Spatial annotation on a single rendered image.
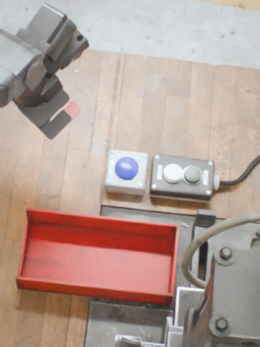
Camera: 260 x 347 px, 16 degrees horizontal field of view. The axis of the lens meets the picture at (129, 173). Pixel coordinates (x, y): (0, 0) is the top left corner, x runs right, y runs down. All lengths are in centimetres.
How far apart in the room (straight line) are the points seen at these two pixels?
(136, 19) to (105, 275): 140
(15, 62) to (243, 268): 45
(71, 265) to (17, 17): 139
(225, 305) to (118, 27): 195
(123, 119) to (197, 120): 13
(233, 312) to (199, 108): 81
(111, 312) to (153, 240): 14
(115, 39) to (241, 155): 120
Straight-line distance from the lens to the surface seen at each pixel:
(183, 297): 126
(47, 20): 126
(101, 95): 164
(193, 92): 165
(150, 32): 276
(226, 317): 88
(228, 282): 89
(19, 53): 119
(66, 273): 151
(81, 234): 153
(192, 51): 274
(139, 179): 154
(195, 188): 154
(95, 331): 149
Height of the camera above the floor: 235
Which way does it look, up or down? 67 degrees down
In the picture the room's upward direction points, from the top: 8 degrees clockwise
